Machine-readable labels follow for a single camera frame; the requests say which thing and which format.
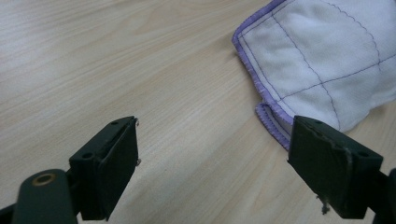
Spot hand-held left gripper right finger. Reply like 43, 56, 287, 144
287, 115, 384, 220

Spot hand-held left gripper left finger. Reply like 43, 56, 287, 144
68, 116, 140, 222

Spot white cloth with purple edge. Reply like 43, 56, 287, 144
231, 0, 396, 152

